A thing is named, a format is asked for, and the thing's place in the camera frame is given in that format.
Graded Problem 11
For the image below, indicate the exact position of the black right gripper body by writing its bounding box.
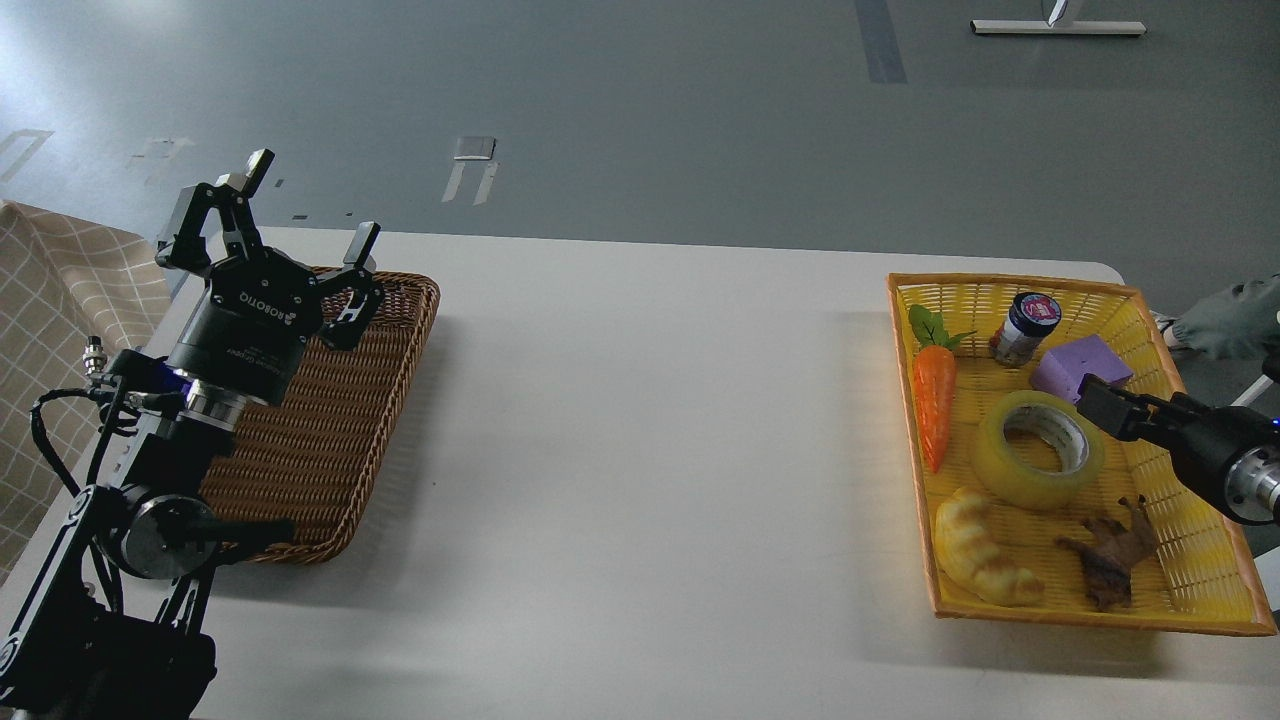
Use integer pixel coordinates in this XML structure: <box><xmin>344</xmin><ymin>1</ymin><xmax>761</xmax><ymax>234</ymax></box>
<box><xmin>1170</xmin><ymin>406</ymin><xmax>1279</xmax><ymax>521</ymax></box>

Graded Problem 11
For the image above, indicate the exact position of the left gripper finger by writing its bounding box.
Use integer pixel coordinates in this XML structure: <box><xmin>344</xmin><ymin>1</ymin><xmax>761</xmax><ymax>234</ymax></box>
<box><xmin>155</xmin><ymin>149</ymin><xmax>275</xmax><ymax>278</ymax></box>
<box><xmin>317</xmin><ymin>222</ymin><xmax>384</xmax><ymax>351</ymax></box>

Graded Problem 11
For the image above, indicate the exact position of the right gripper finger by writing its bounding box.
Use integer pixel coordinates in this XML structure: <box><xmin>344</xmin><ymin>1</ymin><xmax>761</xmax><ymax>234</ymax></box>
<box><xmin>1076</xmin><ymin>374</ymin><xmax>1196</xmax><ymax>448</ymax></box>

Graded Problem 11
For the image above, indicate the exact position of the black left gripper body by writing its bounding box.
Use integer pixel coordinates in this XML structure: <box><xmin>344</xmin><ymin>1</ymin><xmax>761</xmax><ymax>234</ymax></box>
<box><xmin>166</xmin><ymin>249</ymin><xmax>321</xmax><ymax>405</ymax></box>

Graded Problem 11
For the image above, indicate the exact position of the yellow tape roll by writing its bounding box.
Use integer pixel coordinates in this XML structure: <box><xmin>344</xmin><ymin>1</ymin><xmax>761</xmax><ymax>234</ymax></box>
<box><xmin>970</xmin><ymin>389</ymin><xmax>1106</xmax><ymax>511</ymax></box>

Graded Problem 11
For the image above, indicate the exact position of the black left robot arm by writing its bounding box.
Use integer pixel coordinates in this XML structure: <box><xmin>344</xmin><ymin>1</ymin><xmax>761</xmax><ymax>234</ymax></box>
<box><xmin>3</xmin><ymin>149</ymin><xmax>384</xmax><ymax>719</ymax></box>

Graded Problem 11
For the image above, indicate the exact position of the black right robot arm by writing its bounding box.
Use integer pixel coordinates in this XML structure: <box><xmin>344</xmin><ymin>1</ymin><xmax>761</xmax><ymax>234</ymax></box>
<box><xmin>1076</xmin><ymin>374</ymin><xmax>1279</xmax><ymax>527</ymax></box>

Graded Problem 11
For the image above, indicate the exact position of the purple foam block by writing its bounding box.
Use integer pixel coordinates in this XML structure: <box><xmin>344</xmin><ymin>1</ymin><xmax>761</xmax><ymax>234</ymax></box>
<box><xmin>1030</xmin><ymin>334</ymin><xmax>1134</xmax><ymax>405</ymax></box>

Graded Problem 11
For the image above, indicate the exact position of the beige checkered cloth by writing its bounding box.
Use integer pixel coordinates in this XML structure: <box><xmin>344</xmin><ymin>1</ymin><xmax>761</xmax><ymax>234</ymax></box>
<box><xmin>1</xmin><ymin>200</ymin><xmax>172</xmax><ymax>577</ymax></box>

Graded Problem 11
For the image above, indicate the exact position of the person in green clothing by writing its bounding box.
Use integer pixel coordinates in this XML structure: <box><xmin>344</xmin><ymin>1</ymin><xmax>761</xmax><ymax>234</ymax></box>
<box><xmin>1151</xmin><ymin>274</ymin><xmax>1279</xmax><ymax>360</ymax></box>

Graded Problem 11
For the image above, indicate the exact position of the yellow plastic basket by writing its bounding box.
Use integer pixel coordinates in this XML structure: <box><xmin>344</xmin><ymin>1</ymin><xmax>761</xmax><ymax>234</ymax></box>
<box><xmin>887</xmin><ymin>273</ymin><xmax>1277</xmax><ymax>637</ymax></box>

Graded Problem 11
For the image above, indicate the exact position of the small jar with label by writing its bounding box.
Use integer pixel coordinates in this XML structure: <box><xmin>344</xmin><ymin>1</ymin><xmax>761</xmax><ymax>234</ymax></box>
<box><xmin>988</xmin><ymin>292</ymin><xmax>1062</xmax><ymax>368</ymax></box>

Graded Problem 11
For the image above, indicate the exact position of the brown wicker basket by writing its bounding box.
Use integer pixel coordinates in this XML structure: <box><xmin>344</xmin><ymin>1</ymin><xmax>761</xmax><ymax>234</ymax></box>
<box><xmin>200</xmin><ymin>272</ymin><xmax>440</xmax><ymax>564</ymax></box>

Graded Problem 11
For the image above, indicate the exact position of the brown toy root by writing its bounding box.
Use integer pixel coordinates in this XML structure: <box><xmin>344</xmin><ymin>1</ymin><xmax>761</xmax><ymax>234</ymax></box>
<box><xmin>1053</xmin><ymin>495</ymin><xmax>1158</xmax><ymax>612</ymax></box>

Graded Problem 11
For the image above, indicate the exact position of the orange toy carrot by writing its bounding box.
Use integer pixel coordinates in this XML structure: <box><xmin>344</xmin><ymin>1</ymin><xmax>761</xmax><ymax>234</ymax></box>
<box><xmin>908</xmin><ymin>304</ymin><xmax>975</xmax><ymax>474</ymax></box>

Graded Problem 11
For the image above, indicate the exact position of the yellow toy croissant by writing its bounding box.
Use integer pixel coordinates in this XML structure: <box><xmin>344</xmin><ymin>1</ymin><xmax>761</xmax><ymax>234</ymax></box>
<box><xmin>933</xmin><ymin>487</ymin><xmax>1044</xmax><ymax>607</ymax></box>

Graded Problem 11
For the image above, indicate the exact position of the white stand base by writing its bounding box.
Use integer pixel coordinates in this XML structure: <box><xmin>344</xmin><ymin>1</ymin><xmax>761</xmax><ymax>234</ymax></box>
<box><xmin>969</xmin><ymin>1</ymin><xmax>1147</xmax><ymax>38</ymax></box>

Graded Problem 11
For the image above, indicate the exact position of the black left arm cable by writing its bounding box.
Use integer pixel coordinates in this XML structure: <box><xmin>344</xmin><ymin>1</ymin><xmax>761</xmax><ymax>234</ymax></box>
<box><xmin>28</xmin><ymin>338</ymin><xmax>141</xmax><ymax>501</ymax></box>

